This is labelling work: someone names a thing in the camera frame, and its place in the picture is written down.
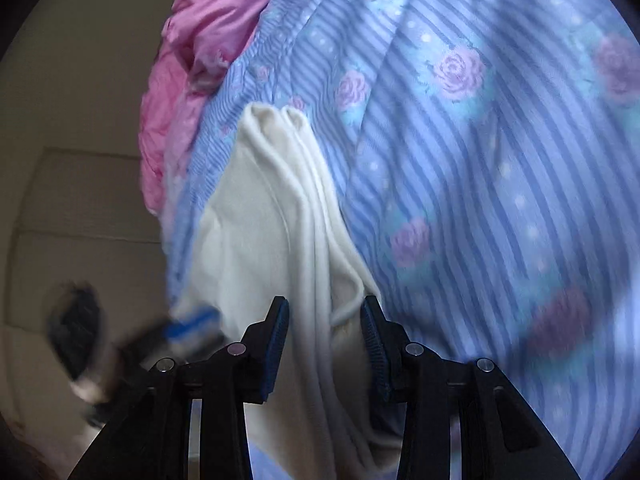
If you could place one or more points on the cream white pants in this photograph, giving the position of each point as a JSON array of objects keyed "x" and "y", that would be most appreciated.
[{"x": 273, "y": 228}]

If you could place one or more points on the cream wardrobe with doors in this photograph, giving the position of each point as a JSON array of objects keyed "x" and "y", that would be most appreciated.
[{"x": 82, "y": 220}]

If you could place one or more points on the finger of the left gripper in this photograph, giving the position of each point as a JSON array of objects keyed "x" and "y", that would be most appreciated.
[{"x": 197, "y": 329}]

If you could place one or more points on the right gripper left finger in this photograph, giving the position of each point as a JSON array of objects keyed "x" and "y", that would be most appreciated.
[{"x": 264, "y": 343}]

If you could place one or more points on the blue floral striped bedsheet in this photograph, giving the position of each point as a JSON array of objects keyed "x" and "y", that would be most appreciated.
[{"x": 485, "y": 155}]

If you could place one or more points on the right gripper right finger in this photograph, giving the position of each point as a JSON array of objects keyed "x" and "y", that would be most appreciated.
[{"x": 385, "y": 342}]

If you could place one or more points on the pink satin quilt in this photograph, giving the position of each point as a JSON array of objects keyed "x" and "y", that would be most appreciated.
[{"x": 199, "y": 41}]

